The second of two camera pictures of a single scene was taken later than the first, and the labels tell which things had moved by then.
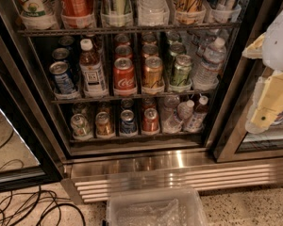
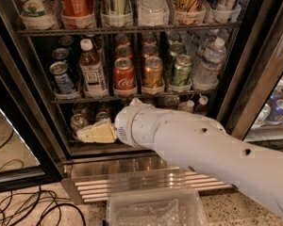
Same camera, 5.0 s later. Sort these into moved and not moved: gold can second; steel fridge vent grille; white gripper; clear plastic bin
Moved: white gripper
Not moved: steel fridge vent grille; clear plastic bin; gold can second
